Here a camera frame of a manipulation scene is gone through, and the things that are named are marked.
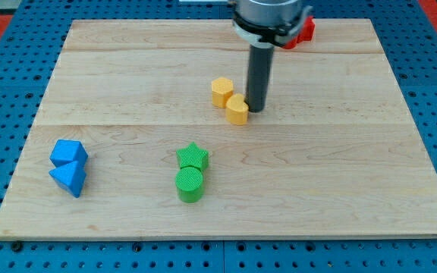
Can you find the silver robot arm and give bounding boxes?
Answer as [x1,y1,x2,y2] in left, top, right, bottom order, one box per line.
[232,0,313,49]

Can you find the green star block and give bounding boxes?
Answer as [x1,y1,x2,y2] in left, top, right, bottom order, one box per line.
[176,142,209,172]

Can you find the blue cube block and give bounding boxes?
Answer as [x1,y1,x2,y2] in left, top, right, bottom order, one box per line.
[49,140,88,167]

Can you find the yellow heart block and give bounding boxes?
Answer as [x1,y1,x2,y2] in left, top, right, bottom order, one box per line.
[225,93,249,125]

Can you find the yellow hexagon block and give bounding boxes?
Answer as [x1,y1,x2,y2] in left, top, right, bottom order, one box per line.
[211,77,234,108]

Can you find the green cylinder block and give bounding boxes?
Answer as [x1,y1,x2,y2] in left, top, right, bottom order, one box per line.
[175,167,204,203]

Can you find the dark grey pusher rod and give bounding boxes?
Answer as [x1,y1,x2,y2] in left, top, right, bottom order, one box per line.
[245,46,275,112]

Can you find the wooden board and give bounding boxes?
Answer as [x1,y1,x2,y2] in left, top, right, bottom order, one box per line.
[0,19,437,241]

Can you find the red block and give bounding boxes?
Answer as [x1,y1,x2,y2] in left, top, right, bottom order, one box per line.
[283,15,316,49]

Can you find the blue triangle block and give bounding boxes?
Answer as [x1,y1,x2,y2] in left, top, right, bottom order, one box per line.
[49,161,86,198]

